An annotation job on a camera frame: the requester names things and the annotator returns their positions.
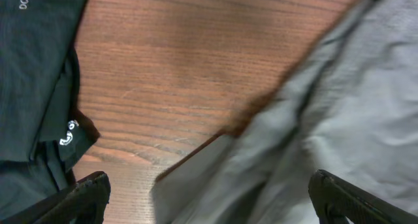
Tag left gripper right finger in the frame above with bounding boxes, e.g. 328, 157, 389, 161
308, 170, 417, 224

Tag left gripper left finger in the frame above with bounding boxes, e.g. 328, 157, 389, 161
1, 171, 111, 224

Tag grey shorts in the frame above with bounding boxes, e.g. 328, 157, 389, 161
152, 0, 417, 224

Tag black shorts red waistband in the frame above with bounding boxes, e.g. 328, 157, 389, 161
1, 0, 99, 219

